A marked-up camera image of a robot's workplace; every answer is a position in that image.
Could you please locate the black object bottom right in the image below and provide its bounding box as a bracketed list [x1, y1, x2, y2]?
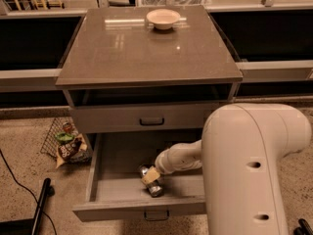
[293, 218, 313, 235]

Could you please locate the grey drawer cabinet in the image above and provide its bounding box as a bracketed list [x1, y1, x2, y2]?
[55, 5, 244, 223]

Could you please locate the brown snack bag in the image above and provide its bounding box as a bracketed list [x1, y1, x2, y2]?
[56, 138, 87, 167]

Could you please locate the green bowl in basket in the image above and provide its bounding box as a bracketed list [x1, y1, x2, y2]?
[55, 132, 74, 144]

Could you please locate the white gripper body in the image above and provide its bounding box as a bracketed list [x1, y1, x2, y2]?
[155, 140, 201, 174]

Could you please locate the wire basket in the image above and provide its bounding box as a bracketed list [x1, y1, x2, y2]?
[41, 117, 91, 164]

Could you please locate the open grey middle drawer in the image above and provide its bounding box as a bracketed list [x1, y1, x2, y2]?
[73, 129, 206, 222]

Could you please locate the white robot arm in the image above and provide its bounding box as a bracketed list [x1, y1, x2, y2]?
[142, 103, 312, 235]

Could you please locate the black cable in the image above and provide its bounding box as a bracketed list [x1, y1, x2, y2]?
[0, 149, 58, 235]

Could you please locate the white bowl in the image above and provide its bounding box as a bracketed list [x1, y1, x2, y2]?
[147, 9, 180, 30]

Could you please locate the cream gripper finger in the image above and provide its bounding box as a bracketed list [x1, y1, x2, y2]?
[141, 166, 160, 185]

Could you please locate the small can in basket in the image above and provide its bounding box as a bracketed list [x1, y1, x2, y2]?
[63, 122, 72, 133]

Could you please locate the silver redbull can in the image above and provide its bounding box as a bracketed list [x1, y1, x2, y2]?
[139, 164, 162, 198]

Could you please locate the closed grey upper drawer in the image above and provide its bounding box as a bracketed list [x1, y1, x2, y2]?
[69, 102, 220, 133]

